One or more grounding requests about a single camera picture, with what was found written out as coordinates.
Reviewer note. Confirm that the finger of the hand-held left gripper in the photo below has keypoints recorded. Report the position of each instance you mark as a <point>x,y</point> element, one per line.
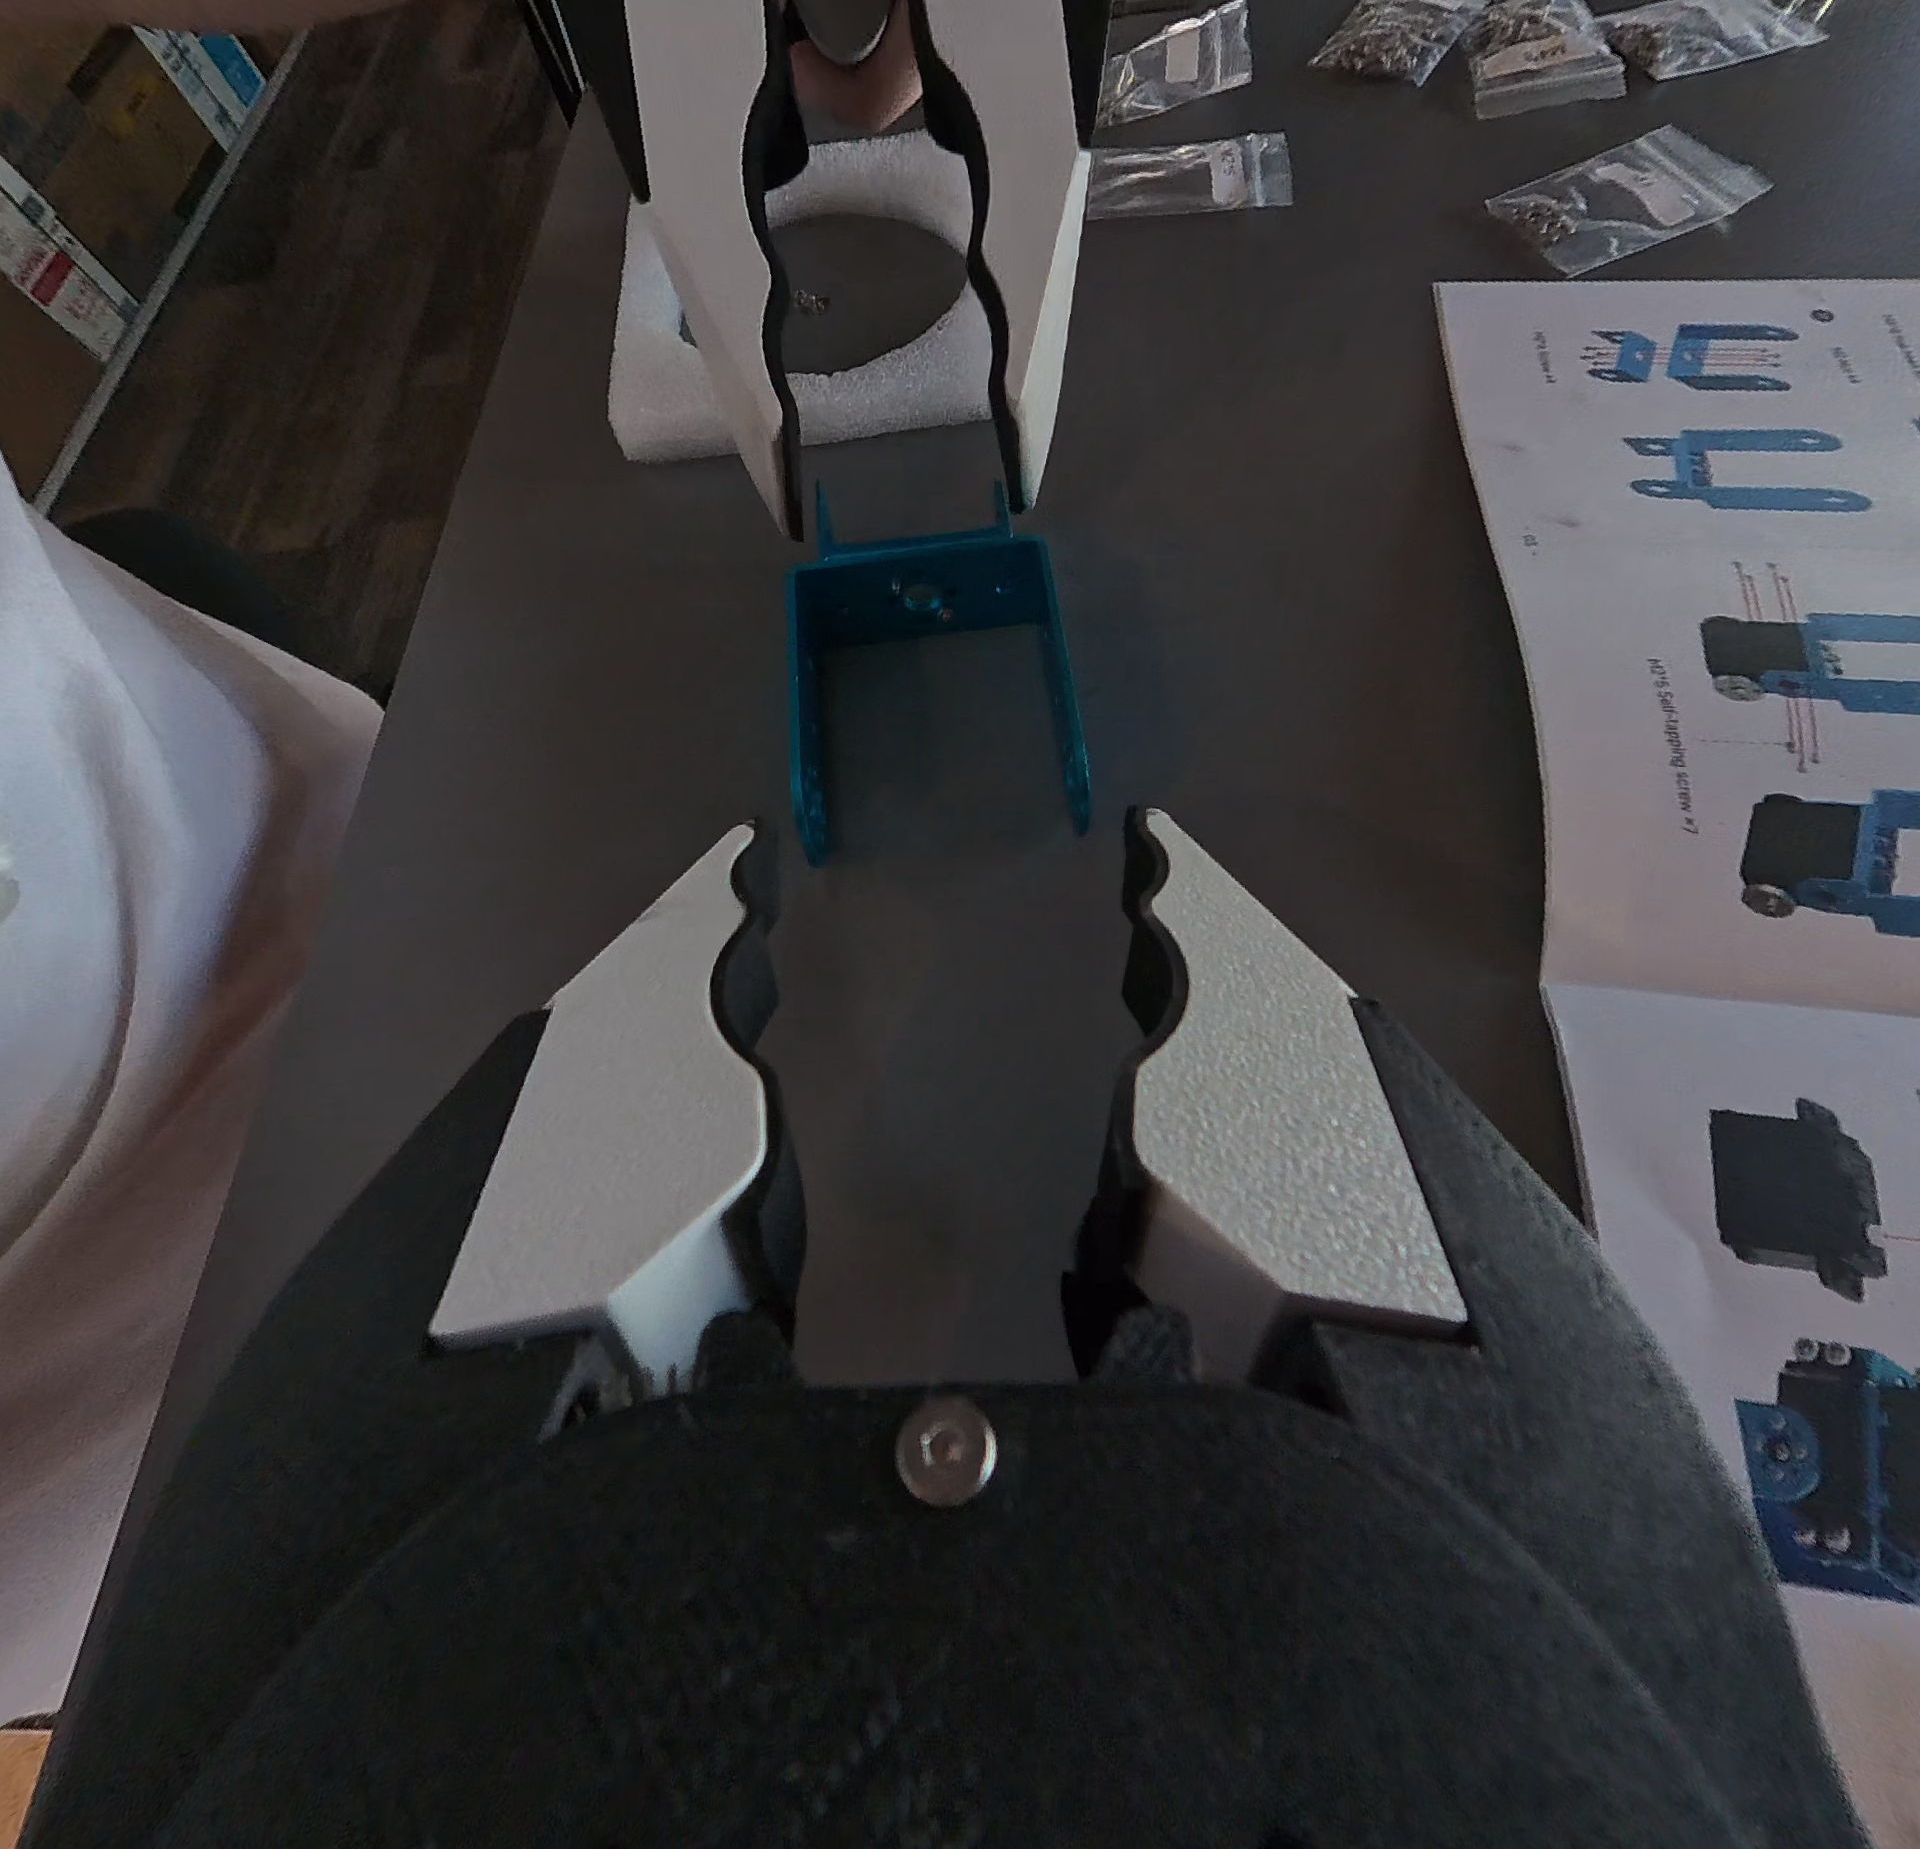
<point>1020,107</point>
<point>690,107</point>

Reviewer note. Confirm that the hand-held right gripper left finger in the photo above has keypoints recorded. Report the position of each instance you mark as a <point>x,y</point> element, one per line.
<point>630,1130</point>

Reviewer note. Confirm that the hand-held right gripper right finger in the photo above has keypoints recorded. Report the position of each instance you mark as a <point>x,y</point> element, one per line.
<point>1291,1130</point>

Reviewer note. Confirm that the blue metal servo bracket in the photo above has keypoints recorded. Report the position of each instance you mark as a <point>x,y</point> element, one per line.
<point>938,603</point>

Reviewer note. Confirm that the dark grey desk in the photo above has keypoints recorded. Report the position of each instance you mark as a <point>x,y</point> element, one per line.
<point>1276,603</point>

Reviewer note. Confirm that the person's left hand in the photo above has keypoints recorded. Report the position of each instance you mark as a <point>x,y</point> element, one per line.
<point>865,98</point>

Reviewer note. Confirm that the white foam block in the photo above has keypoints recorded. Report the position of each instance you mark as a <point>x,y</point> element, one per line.
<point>661,395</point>

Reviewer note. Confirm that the white instruction manual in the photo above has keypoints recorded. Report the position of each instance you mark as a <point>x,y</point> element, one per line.
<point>1651,827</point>

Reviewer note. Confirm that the group of small screw bags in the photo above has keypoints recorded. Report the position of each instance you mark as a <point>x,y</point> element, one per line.
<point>1546,58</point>

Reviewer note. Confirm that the person's white shirt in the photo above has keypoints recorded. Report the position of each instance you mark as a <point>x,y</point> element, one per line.
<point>151,904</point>

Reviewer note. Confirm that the row of printed boxes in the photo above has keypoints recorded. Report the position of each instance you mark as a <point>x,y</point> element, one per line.
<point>92,214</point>

